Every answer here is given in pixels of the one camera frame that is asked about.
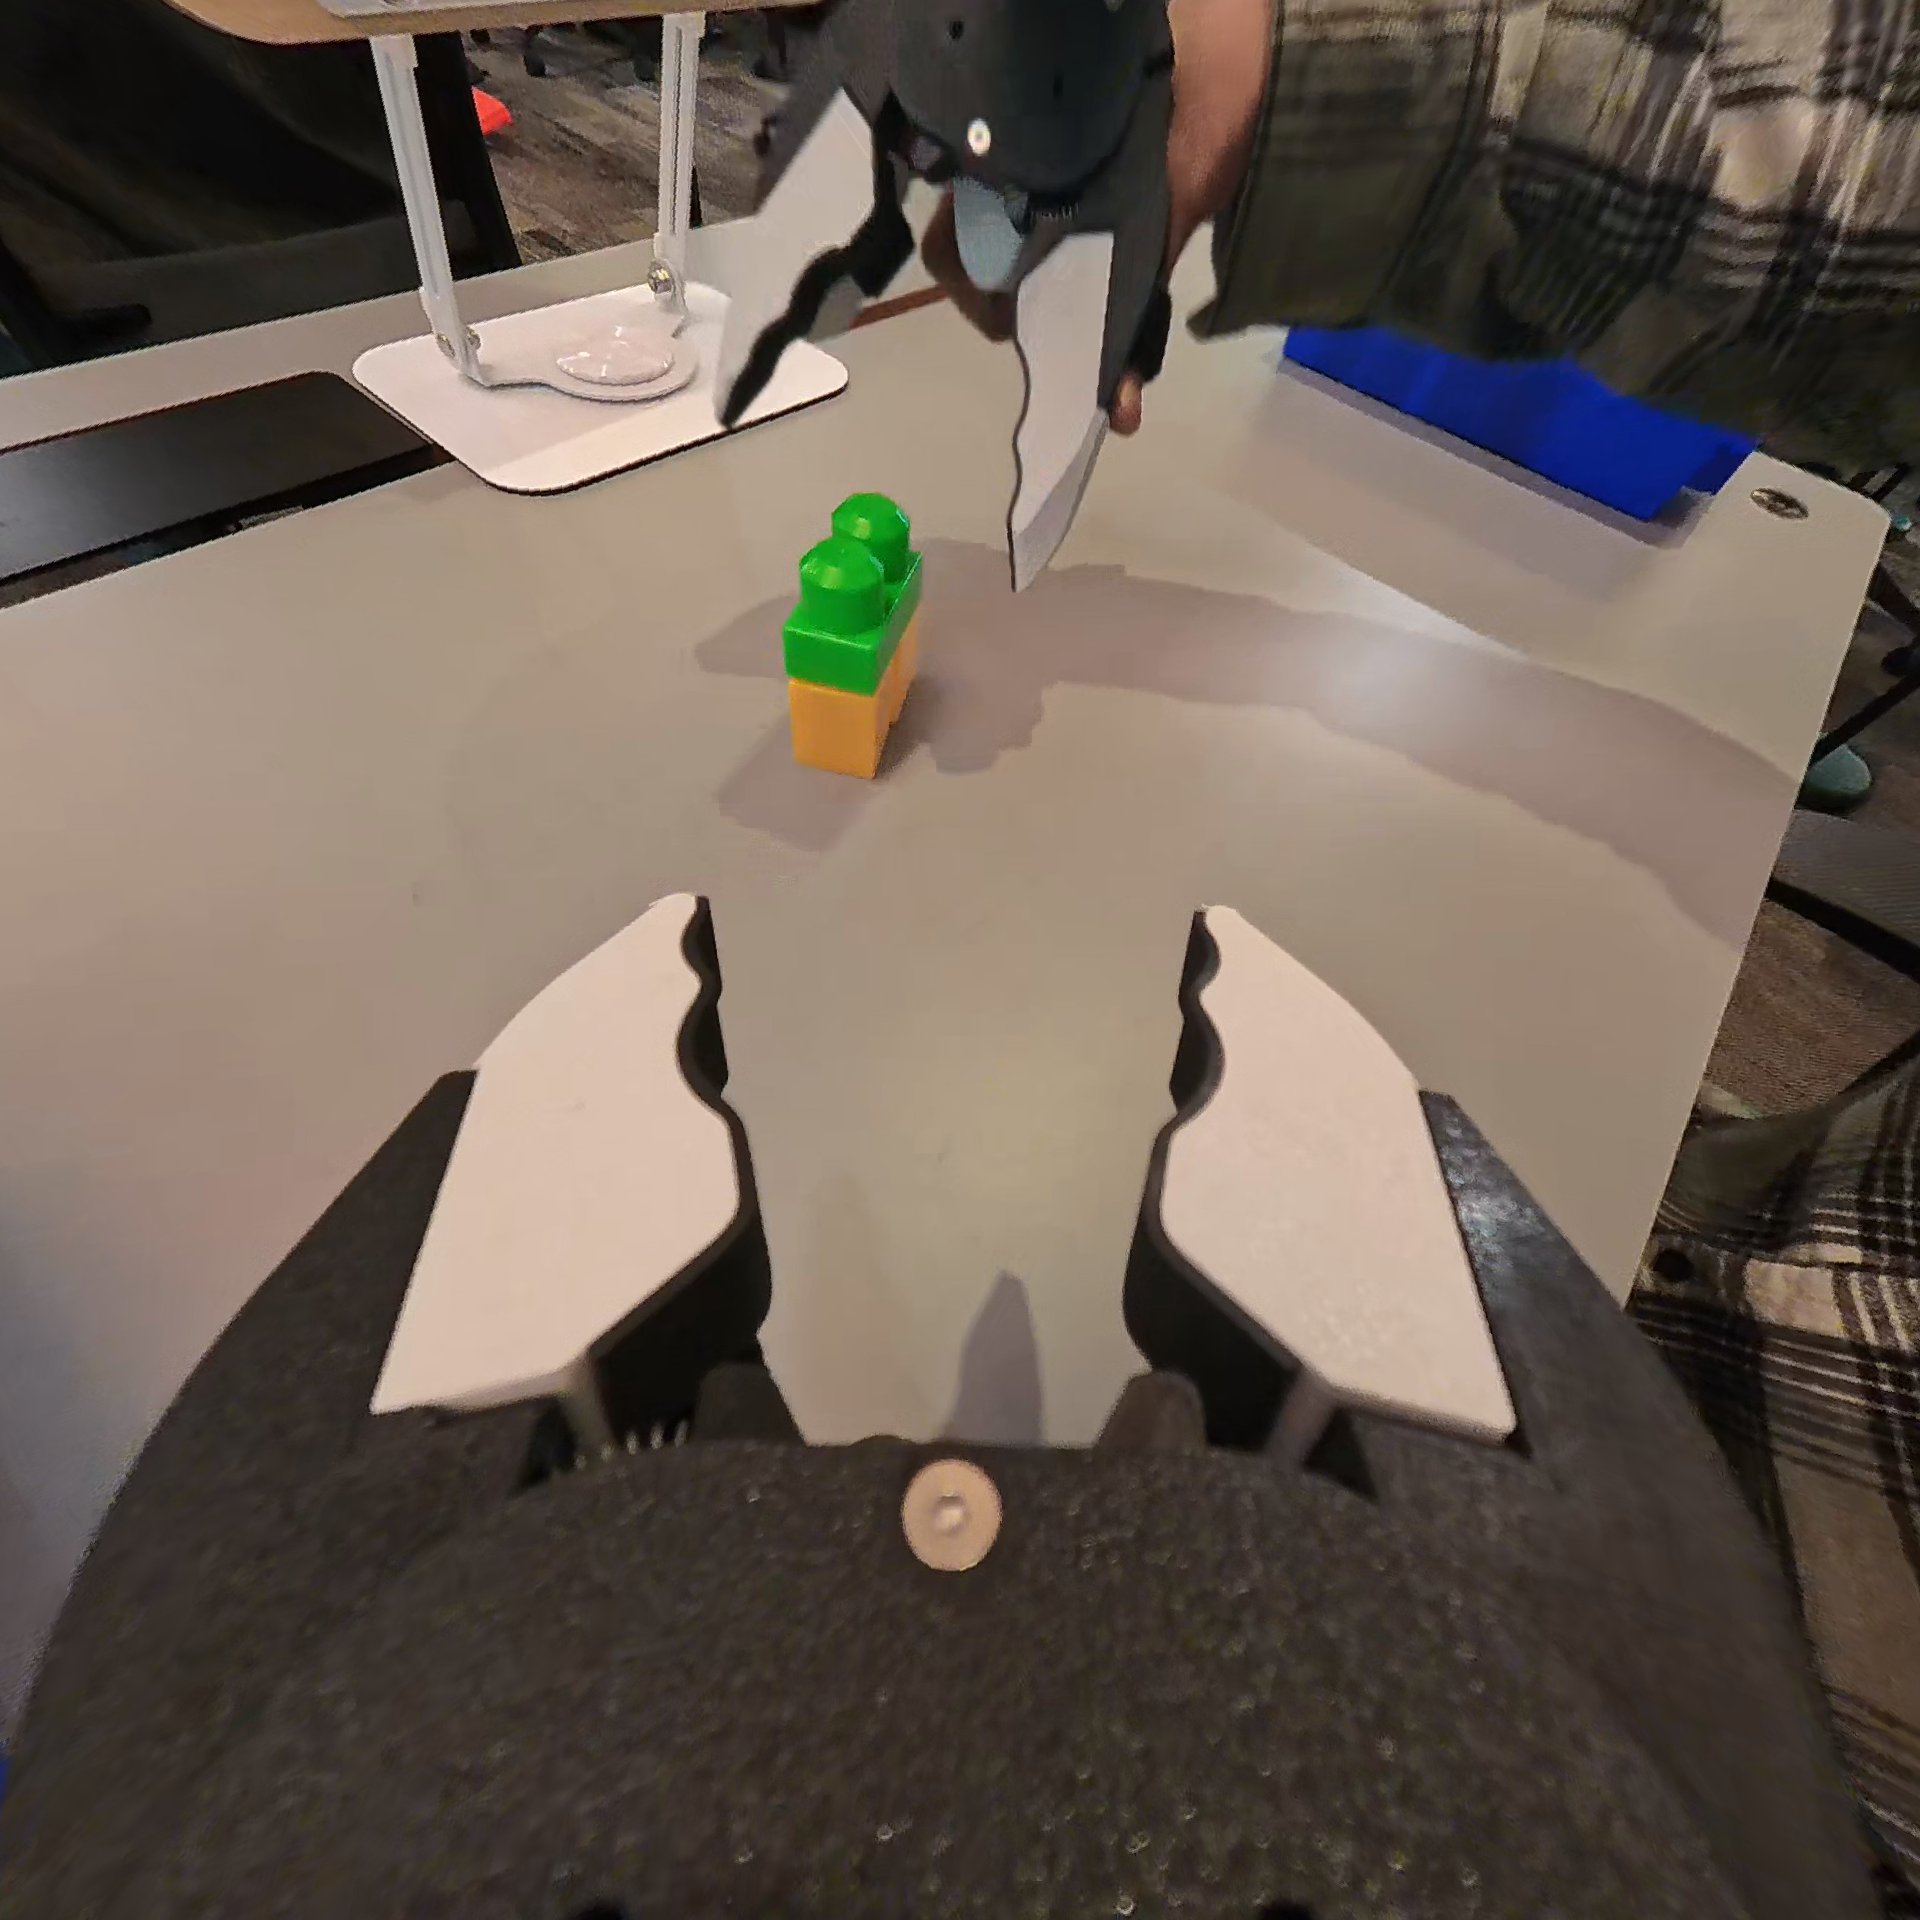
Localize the wooden document stand white base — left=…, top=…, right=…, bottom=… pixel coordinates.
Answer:
left=165, top=0, right=852, bottom=494

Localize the person's right hand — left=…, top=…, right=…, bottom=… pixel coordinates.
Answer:
left=918, top=0, right=1279, bottom=442

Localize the person's right forearm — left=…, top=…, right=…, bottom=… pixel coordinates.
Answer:
left=1190, top=0, right=1920, bottom=467

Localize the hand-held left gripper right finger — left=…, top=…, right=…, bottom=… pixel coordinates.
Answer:
left=1125, top=903, right=1517, bottom=1461

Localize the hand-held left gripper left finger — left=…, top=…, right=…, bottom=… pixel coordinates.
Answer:
left=371, top=893, right=773, bottom=1454

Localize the black table cable hatch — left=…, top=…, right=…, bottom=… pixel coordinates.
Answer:
left=0, top=373, right=453, bottom=587

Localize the green two-stud mega block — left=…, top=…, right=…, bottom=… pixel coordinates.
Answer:
left=780, top=491, right=926, bottom=694

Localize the blue plastic bin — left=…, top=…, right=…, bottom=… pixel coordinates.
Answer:
left=1282, top=322, right=1758, bottom=523

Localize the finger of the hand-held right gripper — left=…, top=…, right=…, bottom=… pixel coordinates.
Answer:
left=716, top=87, right=902, bottom=437
left=996, top=223, right=1121, bottom=596

